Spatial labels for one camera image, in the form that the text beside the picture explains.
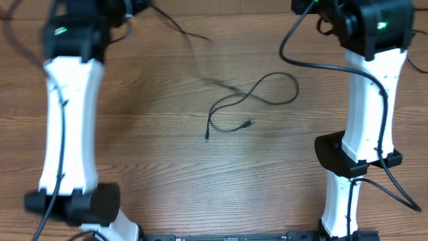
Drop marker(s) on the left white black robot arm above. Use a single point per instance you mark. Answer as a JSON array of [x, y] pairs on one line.
[[74, 45]]

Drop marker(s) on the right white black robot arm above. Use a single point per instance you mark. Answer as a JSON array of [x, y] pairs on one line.
[[375, 36]]

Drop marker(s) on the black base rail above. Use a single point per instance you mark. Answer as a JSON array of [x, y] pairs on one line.
[[289, 236]]

